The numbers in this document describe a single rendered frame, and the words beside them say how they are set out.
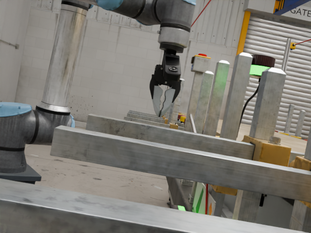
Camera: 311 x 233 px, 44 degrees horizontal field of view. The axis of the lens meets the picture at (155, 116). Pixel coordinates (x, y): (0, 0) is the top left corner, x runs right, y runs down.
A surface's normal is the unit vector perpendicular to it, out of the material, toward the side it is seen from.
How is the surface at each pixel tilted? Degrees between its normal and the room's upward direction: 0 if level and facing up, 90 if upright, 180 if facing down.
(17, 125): 90
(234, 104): 90
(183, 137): 90
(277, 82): 90
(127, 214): 0
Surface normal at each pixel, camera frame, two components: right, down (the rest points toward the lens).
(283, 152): 0.04, 0.06
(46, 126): 0.64, -0.03
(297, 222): -0.98, -0.18
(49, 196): 0.18, -0.98
